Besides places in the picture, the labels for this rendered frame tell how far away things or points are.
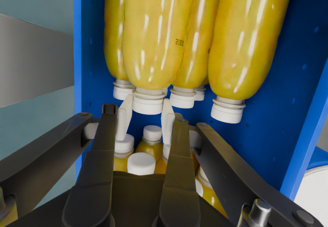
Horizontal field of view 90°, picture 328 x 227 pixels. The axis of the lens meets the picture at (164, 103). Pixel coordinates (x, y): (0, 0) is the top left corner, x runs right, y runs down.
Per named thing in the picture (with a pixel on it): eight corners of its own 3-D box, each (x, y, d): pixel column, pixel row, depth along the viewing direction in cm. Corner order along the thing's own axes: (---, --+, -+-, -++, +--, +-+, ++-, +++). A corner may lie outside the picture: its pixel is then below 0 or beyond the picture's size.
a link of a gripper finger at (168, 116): (167, 114, 15) (175, 115, 15) (163, 97, 22) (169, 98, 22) (163, 144, 15) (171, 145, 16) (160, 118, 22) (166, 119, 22)
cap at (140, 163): (136, 161, 26) (137, 152, 26) (158, 170, 25) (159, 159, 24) (120, 176, 22) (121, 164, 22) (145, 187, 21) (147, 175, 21)
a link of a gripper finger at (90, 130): (112, 142, 13) (73, 139, 13) (122, 120, 18) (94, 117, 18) (112, 125, 13) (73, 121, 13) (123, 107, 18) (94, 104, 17)
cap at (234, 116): (234, 107, 19) (231, 121, 19) (250, 105, 21) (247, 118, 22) (207, 98, 22) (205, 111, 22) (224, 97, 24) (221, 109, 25)
